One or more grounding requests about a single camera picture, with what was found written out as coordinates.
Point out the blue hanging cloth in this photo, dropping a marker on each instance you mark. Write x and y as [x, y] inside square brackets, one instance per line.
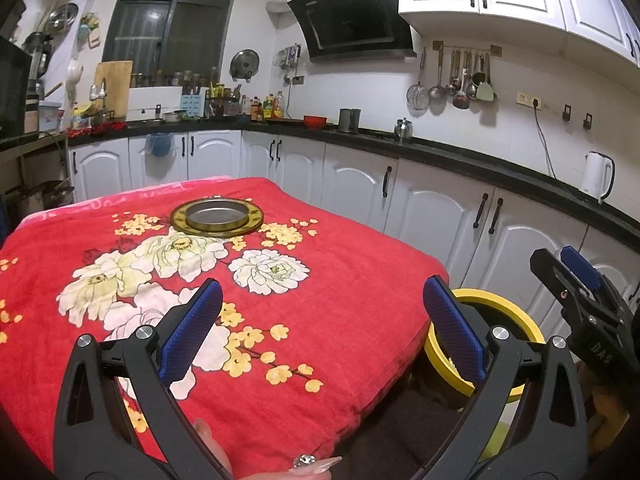
[159, 145]

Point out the blue utensil holder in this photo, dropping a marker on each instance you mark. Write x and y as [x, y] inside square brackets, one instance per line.
[191, 106]

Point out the wooden cutting board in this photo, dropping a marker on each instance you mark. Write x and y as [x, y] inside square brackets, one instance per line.
[114, 85]

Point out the person's left hand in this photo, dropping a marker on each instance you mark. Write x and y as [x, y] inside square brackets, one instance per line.
[310, 465]

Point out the red bowl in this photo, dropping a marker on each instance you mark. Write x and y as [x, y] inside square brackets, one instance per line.
[315, 122]

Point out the black microwave oven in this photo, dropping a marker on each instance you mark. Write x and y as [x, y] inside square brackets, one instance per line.
[14, 90]

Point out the dark kitchen window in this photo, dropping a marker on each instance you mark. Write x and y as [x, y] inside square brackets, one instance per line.
[170, 15]

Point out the wall-hung packet holder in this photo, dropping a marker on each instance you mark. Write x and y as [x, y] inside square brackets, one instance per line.
[90, 30]

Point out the dark ladle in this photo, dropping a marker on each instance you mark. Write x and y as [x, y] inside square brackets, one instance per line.
[461, 101]

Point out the metal ladle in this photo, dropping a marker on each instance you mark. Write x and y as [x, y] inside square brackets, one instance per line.
[436, 91]

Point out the metal faucet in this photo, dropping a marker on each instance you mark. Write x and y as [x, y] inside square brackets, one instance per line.
[99, 91]

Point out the group of condiment bottles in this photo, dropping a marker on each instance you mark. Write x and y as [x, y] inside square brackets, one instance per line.
[270, 107]

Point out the metal teapot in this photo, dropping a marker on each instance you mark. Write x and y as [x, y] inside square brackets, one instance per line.
[403, 131]

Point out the white electric kettle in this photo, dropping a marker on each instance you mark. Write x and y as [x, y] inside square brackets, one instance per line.
[595, 177]

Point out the row of glass jars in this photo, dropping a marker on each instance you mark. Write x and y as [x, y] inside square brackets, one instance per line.
[175, 79]

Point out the blender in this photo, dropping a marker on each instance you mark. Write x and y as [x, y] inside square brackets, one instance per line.
[39, 57]

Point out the white lower cabinets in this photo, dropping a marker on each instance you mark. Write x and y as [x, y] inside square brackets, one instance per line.
[430, 210]

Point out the hanging metal kitchen tools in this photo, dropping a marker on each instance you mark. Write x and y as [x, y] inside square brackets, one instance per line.
[290, 60]

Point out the grey metal canister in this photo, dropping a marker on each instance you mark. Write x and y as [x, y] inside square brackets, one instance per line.
[349, 120]

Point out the yellow rimmed black bin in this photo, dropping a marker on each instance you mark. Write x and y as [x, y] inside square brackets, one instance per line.
[510, 310]

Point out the wall power outlet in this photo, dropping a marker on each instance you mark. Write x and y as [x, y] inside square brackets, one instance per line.
[529, 100]

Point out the red floral blanket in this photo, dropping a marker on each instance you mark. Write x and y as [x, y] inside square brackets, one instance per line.
[325, 310]

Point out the small metal pot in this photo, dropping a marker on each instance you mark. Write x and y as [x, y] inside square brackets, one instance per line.
[175, 116]

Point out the black wall hook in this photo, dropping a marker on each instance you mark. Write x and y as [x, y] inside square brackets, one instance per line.
[567, 113]
[588, 121]

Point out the hanging metal pot lid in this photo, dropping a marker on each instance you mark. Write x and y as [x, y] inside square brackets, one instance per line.
[245, 64]

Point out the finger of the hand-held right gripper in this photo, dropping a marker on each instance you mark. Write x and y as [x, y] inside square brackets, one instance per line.
[555, 276]
[580, 266]

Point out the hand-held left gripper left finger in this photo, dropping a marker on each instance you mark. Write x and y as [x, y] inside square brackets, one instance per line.
[192, 332]

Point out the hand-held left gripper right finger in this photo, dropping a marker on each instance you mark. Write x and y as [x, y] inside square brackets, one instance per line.
[455, 330]

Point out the black range hood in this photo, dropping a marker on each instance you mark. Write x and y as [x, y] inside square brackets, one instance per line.
[350, 15]

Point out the pale plastic container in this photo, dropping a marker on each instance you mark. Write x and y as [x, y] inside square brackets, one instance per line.
[51, 117]

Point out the gold rimmed metal tray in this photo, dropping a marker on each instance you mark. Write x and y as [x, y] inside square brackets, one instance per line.
[250, 220]

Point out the hanging metal colander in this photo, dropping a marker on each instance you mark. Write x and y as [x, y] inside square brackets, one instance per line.
[64, 16]

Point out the pale green spatula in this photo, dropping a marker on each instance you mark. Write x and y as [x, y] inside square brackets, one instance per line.
[485, 91]

